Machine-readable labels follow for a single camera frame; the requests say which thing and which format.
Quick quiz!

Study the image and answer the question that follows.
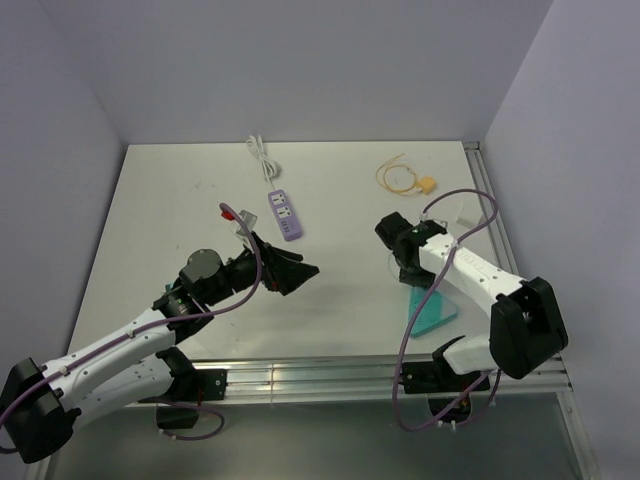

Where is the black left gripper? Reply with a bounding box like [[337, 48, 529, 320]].
[[204, 231, 318, 306]]

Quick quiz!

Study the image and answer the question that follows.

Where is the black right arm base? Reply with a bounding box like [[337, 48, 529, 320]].
[[400, 361, 490, 423]]

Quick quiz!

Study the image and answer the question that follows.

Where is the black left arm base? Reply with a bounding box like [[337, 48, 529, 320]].
[[155, 369, 227, 432]]

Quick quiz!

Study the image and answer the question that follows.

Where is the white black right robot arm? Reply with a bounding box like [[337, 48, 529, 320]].
[[375, 212, 569, 390]]

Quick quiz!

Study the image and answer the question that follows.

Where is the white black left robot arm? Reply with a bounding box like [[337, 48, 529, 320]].
[[1, 234, 320, 464]]

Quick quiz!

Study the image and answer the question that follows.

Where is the teal triangular power strip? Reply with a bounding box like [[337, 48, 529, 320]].
[[407, 287, 459, 339]]

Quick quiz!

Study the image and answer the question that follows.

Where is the purple power strip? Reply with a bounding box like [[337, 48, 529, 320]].
[[267, 189, 303, 242]]

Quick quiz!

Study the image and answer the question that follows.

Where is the small white block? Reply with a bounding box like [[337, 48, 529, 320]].
[[455, 202, 485, 230]]

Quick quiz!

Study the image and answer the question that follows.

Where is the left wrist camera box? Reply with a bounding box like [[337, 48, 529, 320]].
[[221, 210, 258, 248]]

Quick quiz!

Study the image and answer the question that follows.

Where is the white coiled power cord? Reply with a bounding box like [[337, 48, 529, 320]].
[[245, 135, 284, 192]]

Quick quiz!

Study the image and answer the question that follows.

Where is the yellow thin cable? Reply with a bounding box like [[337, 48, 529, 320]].
[[375, 152, 424, 197]]

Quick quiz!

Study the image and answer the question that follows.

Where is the aluminium front rail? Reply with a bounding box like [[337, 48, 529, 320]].
[[193, 355, 573, 406]]

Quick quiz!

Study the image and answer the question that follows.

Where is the aluminium rail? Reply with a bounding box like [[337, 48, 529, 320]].
[[462, 140, 531, 281], [193, 355, 573, 406]]

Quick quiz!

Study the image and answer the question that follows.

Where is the aluminium right rail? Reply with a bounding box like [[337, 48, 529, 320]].
[[462, 140, 531, 281]]

